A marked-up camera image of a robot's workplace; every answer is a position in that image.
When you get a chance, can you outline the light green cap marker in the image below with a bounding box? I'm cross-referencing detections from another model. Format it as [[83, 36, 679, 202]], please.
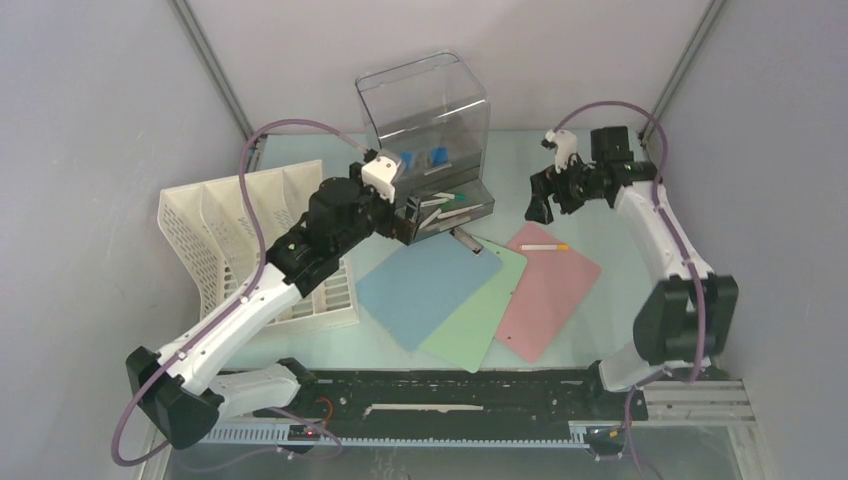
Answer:
[[419, 208, 442, 230]]

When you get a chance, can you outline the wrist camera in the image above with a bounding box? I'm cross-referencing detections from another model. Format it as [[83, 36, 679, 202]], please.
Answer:
[[541, 130, 578, 174], [360, 152, 405, 204]]

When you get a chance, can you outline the white plastic file rack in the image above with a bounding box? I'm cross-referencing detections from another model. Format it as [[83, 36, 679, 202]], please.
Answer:
[[158, 159, 359, 343]]

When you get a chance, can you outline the purple cable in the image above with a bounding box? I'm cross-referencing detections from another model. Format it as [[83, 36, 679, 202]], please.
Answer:
[[553, 101, 710, 480], [109, 119, 372, 468]]

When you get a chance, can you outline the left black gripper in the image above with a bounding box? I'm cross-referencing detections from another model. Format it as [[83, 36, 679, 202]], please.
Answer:
[[332, 163, 425, 256]]

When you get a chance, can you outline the blue eraser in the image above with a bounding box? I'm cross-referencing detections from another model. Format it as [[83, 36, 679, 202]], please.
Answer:
[[400, 152, 415, 170], [428, 147, 449, 168]]

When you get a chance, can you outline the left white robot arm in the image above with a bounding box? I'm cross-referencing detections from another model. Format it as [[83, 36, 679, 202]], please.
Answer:
[[126, 173, 400, 450]]

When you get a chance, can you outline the clear plastic drawer box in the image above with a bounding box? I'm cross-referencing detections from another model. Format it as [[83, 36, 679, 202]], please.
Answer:
[[354, 50, 495, 243]]

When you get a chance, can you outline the orange cap marker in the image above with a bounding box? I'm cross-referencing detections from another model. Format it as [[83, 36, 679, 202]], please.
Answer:
[[519, 243, 570, 251]]

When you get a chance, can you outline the metal clipboard clip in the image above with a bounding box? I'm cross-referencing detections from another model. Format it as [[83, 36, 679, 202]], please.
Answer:
[[450, 228, 484, 255]]

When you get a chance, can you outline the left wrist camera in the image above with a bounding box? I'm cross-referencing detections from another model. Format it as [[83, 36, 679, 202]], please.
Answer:
[[360, 152, 405, 204]]

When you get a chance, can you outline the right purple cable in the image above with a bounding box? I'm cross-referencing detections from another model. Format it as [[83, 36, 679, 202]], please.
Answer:
[[553, 101, 710, 480]]

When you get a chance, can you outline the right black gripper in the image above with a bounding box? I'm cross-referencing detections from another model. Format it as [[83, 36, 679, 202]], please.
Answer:
[[525, 153, 604, 225]]

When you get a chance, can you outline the green clipboard sheet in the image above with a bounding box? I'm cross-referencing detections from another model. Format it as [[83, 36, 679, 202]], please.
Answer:
[[419, 236, 527, 373]]

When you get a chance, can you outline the teal cap marker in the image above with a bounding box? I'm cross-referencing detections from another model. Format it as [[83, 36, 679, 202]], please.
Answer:
[[433, 192, 466, 201]]

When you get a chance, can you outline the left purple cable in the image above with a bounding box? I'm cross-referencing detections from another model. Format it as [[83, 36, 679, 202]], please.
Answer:
[[109, 119, 372, 468]]

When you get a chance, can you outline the pink clipboard sheet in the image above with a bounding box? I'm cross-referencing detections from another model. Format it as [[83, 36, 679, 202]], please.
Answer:
[[495, 223, 601, 363]]

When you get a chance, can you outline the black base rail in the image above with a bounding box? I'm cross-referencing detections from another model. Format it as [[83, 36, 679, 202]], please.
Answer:
[[285, 368, 648, 446]]

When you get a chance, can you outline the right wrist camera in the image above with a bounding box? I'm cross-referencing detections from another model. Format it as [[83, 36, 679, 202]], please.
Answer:
[[541, 130, 578, 174]]

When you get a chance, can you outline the plain white marker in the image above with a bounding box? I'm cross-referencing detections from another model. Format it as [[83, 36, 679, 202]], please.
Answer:
[[436, 204, 483, 219]]

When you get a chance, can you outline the blue clipboard sheet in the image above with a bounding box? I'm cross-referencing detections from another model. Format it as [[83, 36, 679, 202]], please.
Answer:
[[356, 233, 503, 351]]

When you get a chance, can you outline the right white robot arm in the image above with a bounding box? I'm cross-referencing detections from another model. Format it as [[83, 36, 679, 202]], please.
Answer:
[[525, 126, 739, 418]]

